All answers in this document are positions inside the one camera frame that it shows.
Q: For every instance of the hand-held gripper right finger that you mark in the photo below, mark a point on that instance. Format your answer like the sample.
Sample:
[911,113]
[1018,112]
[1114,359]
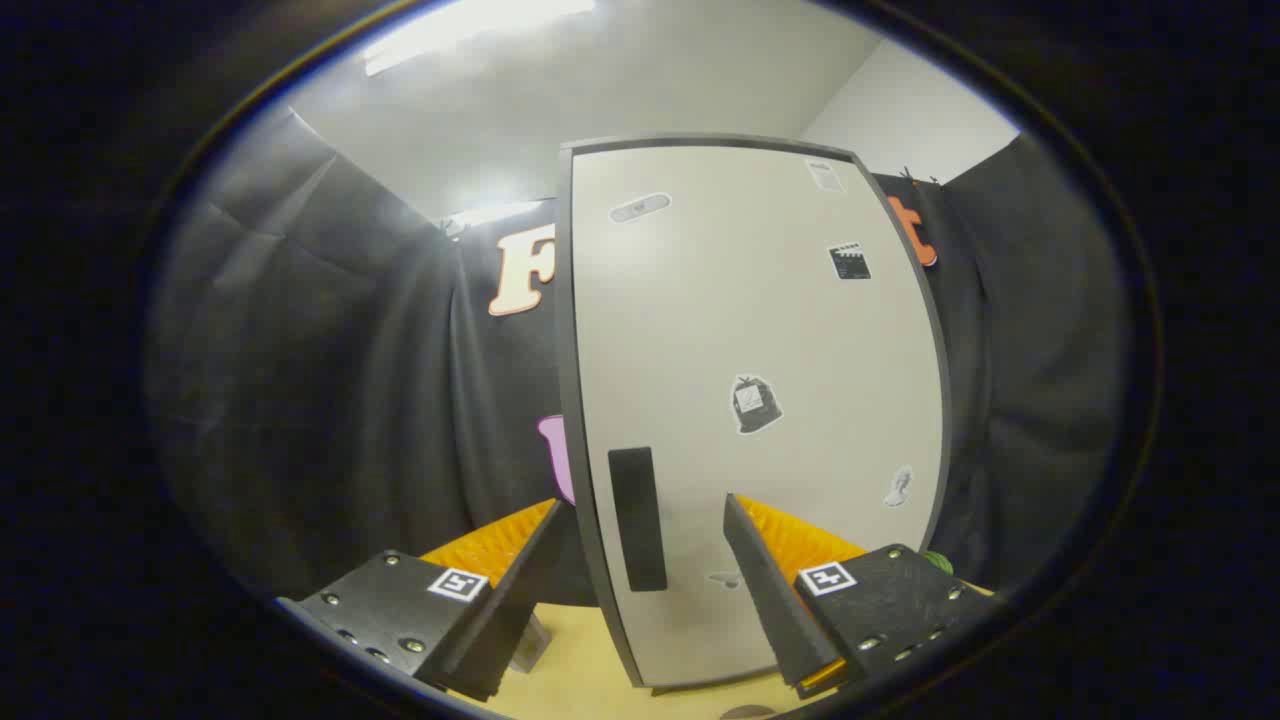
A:
[770,600]

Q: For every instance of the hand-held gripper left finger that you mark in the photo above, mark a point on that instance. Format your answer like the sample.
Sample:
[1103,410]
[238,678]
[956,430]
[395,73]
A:
[510,610]

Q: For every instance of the grey shoe cabinet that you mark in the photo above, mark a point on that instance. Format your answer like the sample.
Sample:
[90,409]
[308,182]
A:
[567,400]

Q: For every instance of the beige shoe cabinet door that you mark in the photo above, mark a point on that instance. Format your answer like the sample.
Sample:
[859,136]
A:
[760,330]

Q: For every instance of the green white round object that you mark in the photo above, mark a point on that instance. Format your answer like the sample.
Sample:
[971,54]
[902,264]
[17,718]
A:
[938,562]

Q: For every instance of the black backdrop cloth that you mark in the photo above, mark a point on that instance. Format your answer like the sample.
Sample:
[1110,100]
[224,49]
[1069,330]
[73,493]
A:
[330,400]

